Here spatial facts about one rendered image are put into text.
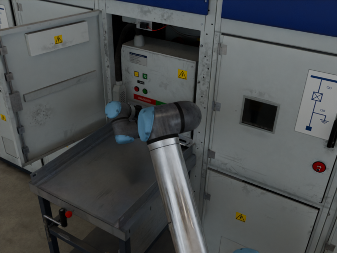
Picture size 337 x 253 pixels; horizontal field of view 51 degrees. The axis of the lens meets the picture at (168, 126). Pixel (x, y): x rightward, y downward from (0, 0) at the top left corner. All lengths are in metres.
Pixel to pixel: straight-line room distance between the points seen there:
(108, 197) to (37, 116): 0.61
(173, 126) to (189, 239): 0.38
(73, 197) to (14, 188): 1.56
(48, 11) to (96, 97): 0.58
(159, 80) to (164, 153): 0.89
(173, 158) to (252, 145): 0.73
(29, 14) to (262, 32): 1.49
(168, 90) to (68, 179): 0.73
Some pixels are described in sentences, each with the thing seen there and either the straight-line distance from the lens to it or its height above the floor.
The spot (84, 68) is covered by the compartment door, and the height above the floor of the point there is 1.27.
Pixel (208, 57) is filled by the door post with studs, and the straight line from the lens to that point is 1.78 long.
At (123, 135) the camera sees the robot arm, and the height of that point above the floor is 1.10.
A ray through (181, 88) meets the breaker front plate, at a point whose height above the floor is 1.22.
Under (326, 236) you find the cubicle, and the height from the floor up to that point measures 0.64.
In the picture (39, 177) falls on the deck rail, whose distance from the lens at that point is 1.97.
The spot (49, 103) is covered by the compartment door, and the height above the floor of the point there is 1.14.
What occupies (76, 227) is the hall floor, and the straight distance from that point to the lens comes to 2.87.
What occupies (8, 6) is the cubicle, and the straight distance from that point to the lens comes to 2.66.
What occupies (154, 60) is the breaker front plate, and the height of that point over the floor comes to 1.34.
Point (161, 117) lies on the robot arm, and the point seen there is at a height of 1.45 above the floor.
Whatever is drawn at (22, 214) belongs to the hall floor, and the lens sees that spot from 3.09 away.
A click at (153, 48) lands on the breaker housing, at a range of 2.06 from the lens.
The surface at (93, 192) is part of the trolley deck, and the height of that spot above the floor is 0.85.
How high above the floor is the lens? 2.06
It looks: 31 degrees down
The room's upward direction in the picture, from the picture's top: 2 degrees clockwise
